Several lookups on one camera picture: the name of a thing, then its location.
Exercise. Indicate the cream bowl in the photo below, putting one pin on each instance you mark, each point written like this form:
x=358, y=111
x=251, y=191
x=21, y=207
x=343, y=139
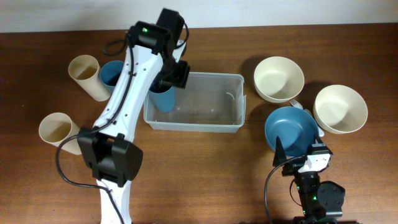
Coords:
x=339, y=109
x=278, y=79

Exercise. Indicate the blue bowl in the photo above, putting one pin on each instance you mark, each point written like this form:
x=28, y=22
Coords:
x=294, y=127

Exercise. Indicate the cream cup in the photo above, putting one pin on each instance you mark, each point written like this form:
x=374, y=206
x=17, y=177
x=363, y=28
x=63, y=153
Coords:
x=56, y=127
x=84, y=69

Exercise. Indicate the blue cup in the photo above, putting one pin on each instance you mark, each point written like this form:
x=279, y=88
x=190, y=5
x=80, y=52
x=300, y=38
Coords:
x=110, y=73
x=163, y=98

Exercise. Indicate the cream bowl at right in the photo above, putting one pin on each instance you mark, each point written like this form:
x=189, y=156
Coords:
x=339, y=109

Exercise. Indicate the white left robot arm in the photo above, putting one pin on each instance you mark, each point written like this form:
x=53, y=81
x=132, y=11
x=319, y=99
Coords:
x=153, y=62

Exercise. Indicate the clear plastic storage container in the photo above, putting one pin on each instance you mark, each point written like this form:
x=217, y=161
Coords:
x=211, y=102

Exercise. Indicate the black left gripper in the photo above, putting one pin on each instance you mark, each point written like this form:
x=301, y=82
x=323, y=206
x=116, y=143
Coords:
x=180, y=76

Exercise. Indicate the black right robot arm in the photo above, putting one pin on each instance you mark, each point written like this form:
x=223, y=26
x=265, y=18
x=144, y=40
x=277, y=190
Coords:
x=321, y=202

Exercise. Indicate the cream bowl at back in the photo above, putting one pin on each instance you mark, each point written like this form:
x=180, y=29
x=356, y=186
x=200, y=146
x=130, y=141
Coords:
x=278, y=79

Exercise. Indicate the white plastic fork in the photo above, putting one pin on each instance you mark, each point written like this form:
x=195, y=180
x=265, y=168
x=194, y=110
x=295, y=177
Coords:
x=298, y=105

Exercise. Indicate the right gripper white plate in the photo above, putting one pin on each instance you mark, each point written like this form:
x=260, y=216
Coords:
x=279, y=155

